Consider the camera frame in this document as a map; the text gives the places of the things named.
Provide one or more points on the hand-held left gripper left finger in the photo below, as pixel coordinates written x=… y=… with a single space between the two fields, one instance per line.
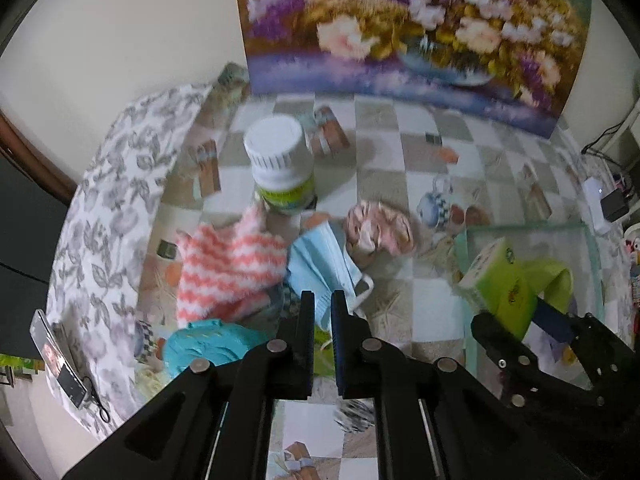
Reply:
x=302 y=350

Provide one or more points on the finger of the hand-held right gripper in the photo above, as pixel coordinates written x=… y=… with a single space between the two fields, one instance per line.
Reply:
x=505 y=355
x=552 y=322

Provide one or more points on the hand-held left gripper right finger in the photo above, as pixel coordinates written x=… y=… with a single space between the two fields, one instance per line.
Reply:
x=342 y=355

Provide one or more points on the leopard print cloth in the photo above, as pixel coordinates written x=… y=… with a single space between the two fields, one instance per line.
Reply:
x=357 y=417

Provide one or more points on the white tray teal rim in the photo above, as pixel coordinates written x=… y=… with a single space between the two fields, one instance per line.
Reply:
x=540 y=242

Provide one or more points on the blue face mask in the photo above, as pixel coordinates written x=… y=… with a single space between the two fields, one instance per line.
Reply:
x=320 y=260

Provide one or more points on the pink white chevron fluffy cloth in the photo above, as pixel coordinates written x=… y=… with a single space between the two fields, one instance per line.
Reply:
x=225 y=270

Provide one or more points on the pale pink cloth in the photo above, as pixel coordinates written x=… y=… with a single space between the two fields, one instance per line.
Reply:
x=380 y=227

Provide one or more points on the teal plastic box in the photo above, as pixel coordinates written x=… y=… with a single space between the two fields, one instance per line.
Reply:
x=210 y=347

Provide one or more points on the black power adapter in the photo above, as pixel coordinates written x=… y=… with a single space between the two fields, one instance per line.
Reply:
x=614 y=206

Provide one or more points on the white pill bottle green label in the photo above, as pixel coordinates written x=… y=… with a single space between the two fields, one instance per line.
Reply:
x=277 y=160

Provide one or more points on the white wooden chair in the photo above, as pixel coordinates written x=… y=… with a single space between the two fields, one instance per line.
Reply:
x=630 y=130

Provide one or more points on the grey floral bedspread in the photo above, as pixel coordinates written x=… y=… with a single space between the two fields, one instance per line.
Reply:
x=115 y=210

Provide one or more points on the smartphone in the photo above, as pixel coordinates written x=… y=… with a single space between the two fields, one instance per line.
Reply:
x=57 y=365

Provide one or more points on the dark cabinet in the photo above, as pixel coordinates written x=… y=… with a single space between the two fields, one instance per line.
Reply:
x=20 y=260

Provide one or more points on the floral still life painting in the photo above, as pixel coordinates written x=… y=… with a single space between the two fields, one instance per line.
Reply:
x=400 y=35

